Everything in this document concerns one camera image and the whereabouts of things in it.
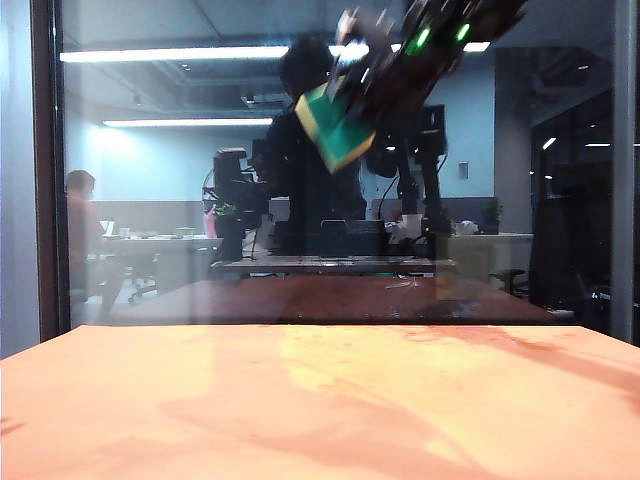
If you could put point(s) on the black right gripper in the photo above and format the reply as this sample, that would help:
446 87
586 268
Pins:
400 80

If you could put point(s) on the green and white sponge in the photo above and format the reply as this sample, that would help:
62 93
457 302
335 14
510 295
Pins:
332 132

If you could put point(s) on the large glass window pane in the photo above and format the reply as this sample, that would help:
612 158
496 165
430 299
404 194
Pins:
165 165

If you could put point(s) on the grey window frame post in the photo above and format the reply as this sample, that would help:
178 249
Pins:
622 200

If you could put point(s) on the dark brown window frame post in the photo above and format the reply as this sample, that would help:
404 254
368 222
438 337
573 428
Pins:
44 150

